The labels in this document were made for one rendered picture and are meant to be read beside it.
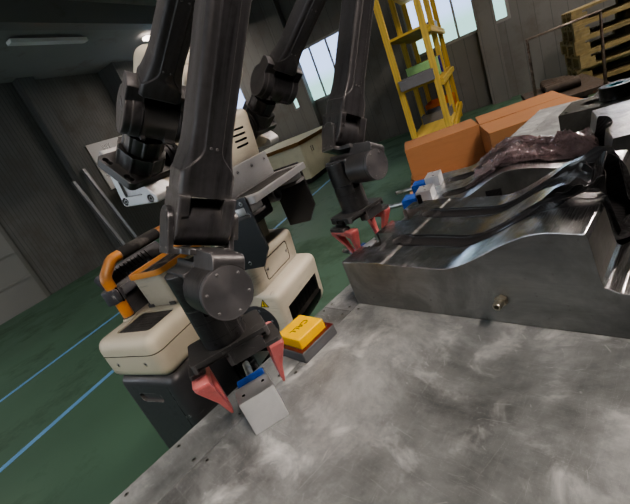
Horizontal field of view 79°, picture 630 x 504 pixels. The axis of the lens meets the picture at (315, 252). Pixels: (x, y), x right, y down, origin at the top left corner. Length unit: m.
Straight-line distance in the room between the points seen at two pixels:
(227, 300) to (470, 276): 0.33
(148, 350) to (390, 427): 0.71
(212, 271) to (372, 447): 0.26
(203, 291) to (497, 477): 0.32
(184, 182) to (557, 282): 0.44
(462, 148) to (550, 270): 3.22
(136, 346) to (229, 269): 0.71
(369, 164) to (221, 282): 0.40
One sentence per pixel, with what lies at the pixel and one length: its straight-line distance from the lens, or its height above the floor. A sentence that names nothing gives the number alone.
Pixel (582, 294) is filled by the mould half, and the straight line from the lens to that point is 0.52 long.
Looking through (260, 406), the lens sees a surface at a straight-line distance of 0.54.
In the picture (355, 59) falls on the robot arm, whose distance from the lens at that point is 0.81.
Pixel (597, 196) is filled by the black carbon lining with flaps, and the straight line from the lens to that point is 0.55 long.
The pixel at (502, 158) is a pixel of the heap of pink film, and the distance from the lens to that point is 0.90.
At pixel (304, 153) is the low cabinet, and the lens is 6.85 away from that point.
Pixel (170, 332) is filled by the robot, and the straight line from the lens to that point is 1.07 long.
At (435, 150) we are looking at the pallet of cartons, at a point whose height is 0.42.
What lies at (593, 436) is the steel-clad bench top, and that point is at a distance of 0.45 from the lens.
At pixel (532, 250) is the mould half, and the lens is 0.51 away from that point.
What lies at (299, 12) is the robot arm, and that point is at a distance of 1.00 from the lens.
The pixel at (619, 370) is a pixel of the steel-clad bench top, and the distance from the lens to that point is 0.51.
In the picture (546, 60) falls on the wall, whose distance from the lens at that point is 8.17.
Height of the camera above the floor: 1.15
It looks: 19 degrees down
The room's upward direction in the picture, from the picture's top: 23 degrees counter-clockwise
